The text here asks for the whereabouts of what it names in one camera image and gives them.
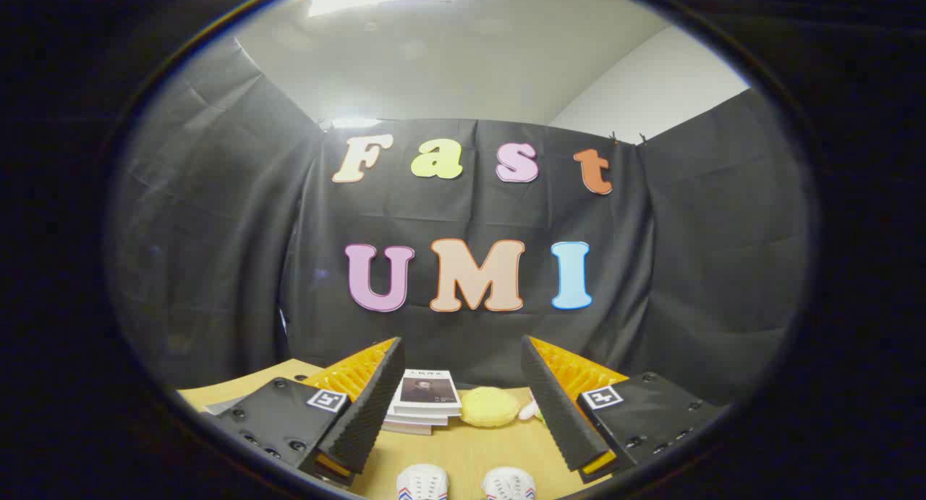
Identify white striped shoe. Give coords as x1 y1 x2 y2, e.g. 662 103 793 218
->
396 464 449 500
483 466 537 500

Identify white plain book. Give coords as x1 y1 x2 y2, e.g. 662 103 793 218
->
386 411 455 428

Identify brown edged thick book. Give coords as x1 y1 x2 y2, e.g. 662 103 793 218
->
381 420 436 437

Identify black backdrop cloth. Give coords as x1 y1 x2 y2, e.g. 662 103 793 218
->
105 37 815 407

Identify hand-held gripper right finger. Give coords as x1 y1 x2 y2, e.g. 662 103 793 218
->
520 334 726 485

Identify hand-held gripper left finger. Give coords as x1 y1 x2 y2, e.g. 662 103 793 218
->
214 336 407 488

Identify white portrait cover book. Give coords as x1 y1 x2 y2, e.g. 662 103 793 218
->
393 370 463 418

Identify yellow round plush cushion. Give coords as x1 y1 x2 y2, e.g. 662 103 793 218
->
460 386 521 428

